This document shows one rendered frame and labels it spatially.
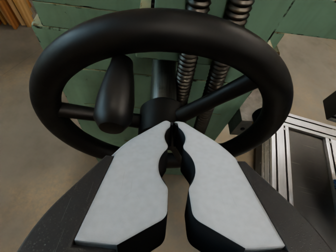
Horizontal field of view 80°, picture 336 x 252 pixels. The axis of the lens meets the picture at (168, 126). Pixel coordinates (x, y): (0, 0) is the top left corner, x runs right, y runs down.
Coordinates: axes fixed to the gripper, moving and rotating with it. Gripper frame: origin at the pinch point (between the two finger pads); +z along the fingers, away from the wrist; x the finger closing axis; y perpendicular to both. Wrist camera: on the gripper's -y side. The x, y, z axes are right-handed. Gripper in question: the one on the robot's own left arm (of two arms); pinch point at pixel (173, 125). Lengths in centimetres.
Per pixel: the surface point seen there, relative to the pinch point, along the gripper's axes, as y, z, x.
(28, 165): 65, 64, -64
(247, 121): 18.2, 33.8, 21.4
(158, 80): 2.4, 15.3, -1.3
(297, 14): -6.2, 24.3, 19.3
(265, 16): -5.9, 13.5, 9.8
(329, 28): -4.6, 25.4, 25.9
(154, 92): 3.5, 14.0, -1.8
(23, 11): 4, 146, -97
